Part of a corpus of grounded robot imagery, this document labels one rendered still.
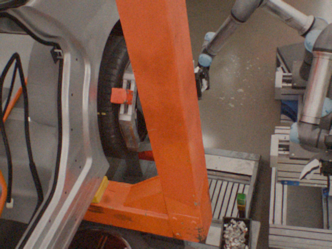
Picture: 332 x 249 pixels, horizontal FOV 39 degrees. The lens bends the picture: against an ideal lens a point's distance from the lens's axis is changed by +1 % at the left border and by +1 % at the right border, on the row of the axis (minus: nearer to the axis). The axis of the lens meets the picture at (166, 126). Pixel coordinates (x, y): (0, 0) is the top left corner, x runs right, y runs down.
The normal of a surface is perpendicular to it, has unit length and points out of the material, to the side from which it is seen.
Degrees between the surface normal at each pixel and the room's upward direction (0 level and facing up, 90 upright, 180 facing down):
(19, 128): 6
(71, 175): 90
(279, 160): 90
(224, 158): 0
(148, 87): 90
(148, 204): 90
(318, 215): 0
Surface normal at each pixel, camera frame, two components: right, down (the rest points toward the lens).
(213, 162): -0.15, -0.70
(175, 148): -0.30, 0.70
